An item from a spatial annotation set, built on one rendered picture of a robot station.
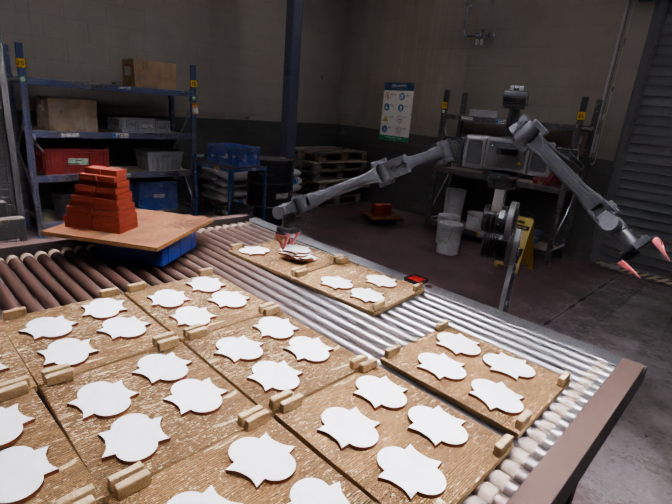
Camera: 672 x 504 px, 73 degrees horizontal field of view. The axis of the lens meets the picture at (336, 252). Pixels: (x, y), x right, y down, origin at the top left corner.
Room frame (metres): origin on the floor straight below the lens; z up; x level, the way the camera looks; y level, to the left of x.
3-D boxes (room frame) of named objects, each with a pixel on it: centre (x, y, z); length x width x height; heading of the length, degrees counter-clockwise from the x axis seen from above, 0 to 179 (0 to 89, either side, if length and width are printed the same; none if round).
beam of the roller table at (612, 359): (1.96, -0.22, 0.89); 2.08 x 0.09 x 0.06; 47
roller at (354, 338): (1.54, 0.17, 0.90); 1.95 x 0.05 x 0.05; 47
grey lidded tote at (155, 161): (5.76, 2.32, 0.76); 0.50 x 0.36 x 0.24; 142
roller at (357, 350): (1.51, 0.20, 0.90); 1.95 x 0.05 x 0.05; 47
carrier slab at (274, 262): (1.98, 0.22, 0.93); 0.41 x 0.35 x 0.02; 51
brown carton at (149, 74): (5.71, 2.37, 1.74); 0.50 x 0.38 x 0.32; 136
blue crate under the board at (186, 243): (1.90, 0.82, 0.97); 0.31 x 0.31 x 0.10; 81
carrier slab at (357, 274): (1.72, -0.10, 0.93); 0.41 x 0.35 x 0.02; 51
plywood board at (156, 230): (1.92, 0.89, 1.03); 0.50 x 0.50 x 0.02; 81
